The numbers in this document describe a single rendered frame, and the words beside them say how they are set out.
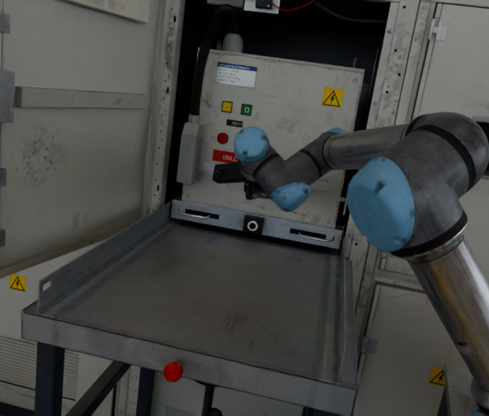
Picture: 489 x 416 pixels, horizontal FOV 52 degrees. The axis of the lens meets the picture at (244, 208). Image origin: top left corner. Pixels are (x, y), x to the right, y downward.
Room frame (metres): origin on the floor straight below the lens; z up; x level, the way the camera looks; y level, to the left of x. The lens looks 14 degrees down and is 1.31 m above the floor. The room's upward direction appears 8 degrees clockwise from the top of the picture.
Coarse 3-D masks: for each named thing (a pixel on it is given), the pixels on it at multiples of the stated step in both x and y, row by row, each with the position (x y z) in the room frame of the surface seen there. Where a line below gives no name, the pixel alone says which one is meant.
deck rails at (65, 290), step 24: (120, 240) 1.17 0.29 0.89; (144, 240) 1.32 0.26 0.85; (72, 264) 0.94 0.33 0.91; (96, 264) 1.05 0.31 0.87; (120, 264) 1.12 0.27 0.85; (336, 264) 1.34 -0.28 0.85; (48, 288) 0.86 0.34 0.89; (72, 288) 0.95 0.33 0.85; (336, 288) 1.16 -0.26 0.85; (48, 312) 0.84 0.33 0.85; (336, 312) 1.02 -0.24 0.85; (336, 336) 0.91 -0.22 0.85; (336, 360) 0.81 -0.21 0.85; (336, 384) 0.74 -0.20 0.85
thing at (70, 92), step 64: (0, 0) 0.97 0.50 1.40; (64, 0) 1.15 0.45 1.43; (128, 0) 1.33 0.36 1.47; (0, 64) 0.97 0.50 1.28; (64, 64) 1.16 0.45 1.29; (128, 64) 1.39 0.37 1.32; (0, 128) 0.97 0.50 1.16; (64, 128) 1.17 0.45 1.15; (128, 128) 1.42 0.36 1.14; (0, 192) 1.00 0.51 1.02; (64, 192) 1.18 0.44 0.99; (128, 192) 1.44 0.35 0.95; (0, 256) 1.01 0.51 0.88
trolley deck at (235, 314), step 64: (192, 256) 1.26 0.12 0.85; (256, 256) 1.33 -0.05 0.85; (320, 256) 1.41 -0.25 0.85; (64, 320) 0.82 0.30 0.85; (128, 320) 0.86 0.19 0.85; (192, 320) 0.90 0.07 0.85; (256, 320) 0.93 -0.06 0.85; (320, 320) 0.98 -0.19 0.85; (256, 384) 0.76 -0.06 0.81; (320, 384) 0.75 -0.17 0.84
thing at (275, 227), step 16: (176, 208) 1.53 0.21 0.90; (192, 208) 1.52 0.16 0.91; (208, 208) 1.51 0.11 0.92; (224, 208) 1.51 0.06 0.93; (208, 224) 1.51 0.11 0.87; (224, 224) 1.50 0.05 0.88; (240, 224) 1.49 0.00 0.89; (272, 224) 1.48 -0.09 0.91; (288, 224) 1.47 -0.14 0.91; (304, 224) 1.46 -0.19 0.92; (304, 240) 1.46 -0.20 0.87; (336, 240) 1.45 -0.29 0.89
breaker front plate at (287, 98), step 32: (256, 64) 1.51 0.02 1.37; (288, 64) 1.49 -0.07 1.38; (224, 96) 1.52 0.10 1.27; (256, 96) 1.51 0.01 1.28; (288, 96) 1.49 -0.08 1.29; (320, 96) 1.48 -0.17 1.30; (352, 96) 1.46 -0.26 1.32; (224, 128) 1.52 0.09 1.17; (288, 128) 1.49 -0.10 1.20; (320, 128) 1.48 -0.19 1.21; (352, 128) 1.46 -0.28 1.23; (192, 192) 1.53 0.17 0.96; (224, 192) 1.52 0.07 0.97; (320, 192) 1.47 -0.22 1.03; (320, 224) 1.47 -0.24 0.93
